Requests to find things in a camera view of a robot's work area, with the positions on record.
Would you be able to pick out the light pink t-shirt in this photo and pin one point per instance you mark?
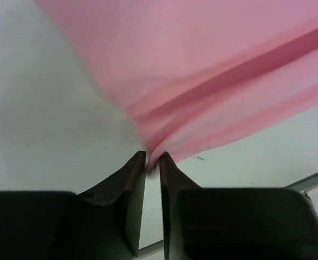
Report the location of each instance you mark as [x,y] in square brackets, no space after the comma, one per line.
[196,75]

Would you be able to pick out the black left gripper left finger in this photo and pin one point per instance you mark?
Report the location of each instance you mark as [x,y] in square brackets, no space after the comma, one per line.
[102,222]

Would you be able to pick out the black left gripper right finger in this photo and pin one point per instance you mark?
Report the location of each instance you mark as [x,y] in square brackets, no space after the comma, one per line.
[242,224]

